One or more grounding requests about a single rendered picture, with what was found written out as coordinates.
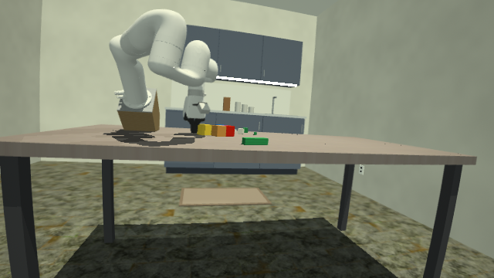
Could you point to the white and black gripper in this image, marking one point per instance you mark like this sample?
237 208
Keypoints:
192 112

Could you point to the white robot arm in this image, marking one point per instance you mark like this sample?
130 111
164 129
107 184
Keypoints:
167 30

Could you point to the green rectangular bar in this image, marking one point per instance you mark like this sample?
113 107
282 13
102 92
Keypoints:
255 141

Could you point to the red cube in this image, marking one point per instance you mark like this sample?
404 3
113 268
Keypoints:
230 131

